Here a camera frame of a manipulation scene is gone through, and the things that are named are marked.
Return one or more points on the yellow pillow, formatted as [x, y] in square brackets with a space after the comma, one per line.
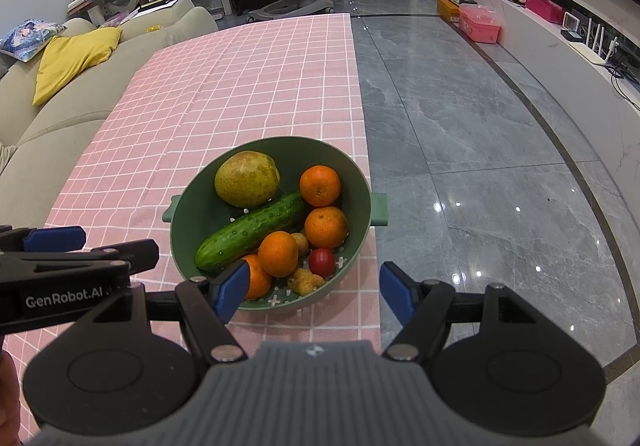
[70, 58]

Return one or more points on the white router with antennas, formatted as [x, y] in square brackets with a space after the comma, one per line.
[590, 53]

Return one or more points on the pink checked tablecloth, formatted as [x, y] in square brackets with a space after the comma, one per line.
[225, 91]

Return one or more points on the small brown potato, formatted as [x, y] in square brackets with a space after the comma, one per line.
[300, 244]

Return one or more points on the pink plastic box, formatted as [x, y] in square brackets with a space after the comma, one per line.
[480, 26]

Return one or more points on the orange mandarin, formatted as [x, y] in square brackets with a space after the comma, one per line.
[320, 185]
[277, 253]
[326, 227]
[259, 278]

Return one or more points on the orange cardboard box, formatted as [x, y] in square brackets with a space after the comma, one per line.
[447, 11]

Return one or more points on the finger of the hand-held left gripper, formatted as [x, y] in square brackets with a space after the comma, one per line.
[75, 263]
[55, 238]

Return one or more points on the magenta storage box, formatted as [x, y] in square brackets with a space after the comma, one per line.
[544, 8]

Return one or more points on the small black device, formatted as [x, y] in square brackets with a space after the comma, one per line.
[465, 1]

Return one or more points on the yellow green pear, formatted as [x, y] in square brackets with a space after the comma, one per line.
[247, 178]

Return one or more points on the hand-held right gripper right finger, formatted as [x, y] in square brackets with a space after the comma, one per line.
[397, 293]

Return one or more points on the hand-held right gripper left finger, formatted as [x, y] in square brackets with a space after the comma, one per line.
[230, 291]

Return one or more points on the blue printed pillow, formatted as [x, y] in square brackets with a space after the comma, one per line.
[30, 38]

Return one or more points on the small white desk clock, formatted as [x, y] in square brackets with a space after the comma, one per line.
[572, 22]

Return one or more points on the red tomato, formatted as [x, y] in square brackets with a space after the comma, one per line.
[322, 262]

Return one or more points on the green colander basket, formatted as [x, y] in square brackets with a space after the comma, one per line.
[197, 206]

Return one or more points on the beige sofa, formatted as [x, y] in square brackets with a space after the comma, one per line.
[50, 141]

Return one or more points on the small ginger piece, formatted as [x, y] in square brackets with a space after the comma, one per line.
[306, 282]

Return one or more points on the person's left forearm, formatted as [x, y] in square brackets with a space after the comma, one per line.
[9, 401]

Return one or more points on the white television cabinet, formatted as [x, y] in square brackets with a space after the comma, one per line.
[545, 41]

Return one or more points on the green cucumber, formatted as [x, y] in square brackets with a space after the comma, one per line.
[250, 231]

